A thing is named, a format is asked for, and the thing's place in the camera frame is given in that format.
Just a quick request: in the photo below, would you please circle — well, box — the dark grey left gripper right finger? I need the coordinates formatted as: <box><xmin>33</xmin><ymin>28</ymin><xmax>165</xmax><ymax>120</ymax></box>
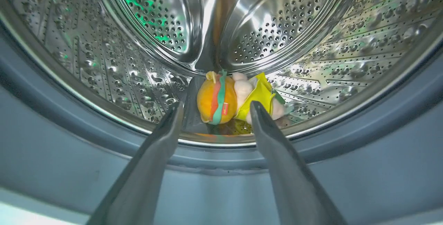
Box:
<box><xmin>250</xmin><ymin>101</ymin><xmax>347</xmax><ymax>225</ymax></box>

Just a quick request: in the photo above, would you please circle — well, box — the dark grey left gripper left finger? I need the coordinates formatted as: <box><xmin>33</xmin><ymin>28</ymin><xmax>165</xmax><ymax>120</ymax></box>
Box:
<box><xmin>86</xmin><ymin>101</ymin><xmax>185</xmax><ymax>225</ymax></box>

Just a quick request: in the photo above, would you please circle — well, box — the orange and yellow plush toy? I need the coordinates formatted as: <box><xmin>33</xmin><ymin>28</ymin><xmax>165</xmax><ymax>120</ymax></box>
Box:
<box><xmin>197</xmin><ymin>70</ymin><xmax>293</xmax><ymax>126</ymax></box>

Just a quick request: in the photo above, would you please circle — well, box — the stainless steel washing machine drum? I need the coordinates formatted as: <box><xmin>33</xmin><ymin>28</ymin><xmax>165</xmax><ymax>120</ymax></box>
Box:
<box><xmin>0</xmin><ymin>0</ymin><xmax>443</xmax><ymax>148</ymax></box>

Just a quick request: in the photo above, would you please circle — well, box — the grey rubber door gasket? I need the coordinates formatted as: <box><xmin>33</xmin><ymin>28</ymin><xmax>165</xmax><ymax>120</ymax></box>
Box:
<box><xmin>0</xmin><ymin>21</ymin><xmax>443</xmax><ymax>225</ymax></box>

